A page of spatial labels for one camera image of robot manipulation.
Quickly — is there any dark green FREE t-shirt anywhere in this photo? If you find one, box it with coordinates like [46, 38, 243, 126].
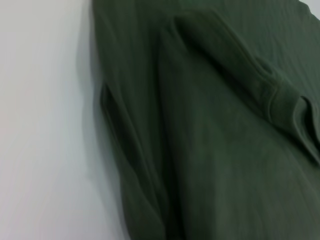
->
[91, 0, 320, 240]

